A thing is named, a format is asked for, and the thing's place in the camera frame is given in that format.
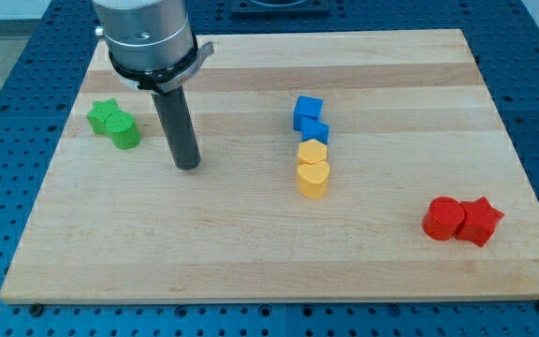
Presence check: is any yellow heart block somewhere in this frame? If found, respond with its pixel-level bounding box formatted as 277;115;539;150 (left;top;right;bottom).
297;161;330;199

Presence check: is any wooden board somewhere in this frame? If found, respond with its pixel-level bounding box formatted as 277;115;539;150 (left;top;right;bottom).
0;29;539;304

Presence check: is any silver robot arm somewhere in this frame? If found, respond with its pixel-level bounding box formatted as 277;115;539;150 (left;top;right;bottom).
93;0;214;93

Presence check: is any blue cube block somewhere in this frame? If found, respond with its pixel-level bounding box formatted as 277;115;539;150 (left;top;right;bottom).
293;95;323;131

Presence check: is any red cylinder block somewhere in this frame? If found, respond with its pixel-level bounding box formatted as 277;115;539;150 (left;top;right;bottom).
422;197;465;241

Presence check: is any blue diamond block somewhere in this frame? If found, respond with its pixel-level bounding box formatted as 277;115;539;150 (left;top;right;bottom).
301;117;329;145

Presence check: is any yellow hexagon block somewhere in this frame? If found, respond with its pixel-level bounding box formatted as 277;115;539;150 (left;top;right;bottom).
297;139;328;165

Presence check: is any green cylinder block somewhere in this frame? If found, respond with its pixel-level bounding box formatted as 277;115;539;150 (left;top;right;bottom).
104;111;141;150

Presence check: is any green star block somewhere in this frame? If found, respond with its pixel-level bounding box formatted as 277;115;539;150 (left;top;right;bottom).
86;98;120;135

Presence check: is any red star block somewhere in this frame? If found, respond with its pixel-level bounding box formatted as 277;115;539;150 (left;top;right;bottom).
455;197;504;247

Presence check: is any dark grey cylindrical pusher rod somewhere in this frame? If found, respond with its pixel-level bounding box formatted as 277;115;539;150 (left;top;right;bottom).
152;88;200;170

